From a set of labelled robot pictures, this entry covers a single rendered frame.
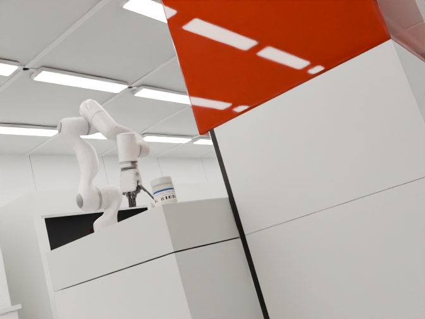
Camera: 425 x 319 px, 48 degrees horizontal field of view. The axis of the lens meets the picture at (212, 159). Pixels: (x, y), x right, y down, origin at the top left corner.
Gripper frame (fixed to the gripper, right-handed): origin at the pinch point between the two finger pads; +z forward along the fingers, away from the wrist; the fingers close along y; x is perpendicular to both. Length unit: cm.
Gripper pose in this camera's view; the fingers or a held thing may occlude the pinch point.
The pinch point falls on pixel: (132, 202)
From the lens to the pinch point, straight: 217.8
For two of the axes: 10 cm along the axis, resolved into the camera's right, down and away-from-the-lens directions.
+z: 1.1, 9.9, -0.9
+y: -7.9, 1.4, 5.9
